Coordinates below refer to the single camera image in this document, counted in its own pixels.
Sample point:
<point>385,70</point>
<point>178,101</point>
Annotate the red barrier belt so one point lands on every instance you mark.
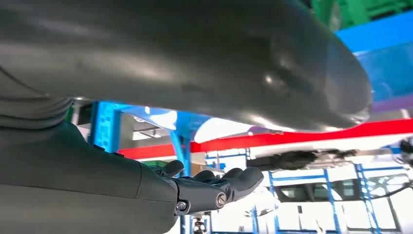
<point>290,137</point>

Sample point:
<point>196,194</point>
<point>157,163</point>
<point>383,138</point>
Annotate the silver finned wheel disc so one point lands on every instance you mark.
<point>290,160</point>

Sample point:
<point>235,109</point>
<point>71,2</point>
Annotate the blue steel shelf rack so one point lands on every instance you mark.
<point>103,129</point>
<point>364,193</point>

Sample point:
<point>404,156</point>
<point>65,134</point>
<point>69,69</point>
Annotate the green plastic crate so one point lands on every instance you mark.
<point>371,9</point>

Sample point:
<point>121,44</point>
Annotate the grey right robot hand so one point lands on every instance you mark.
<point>161,48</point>

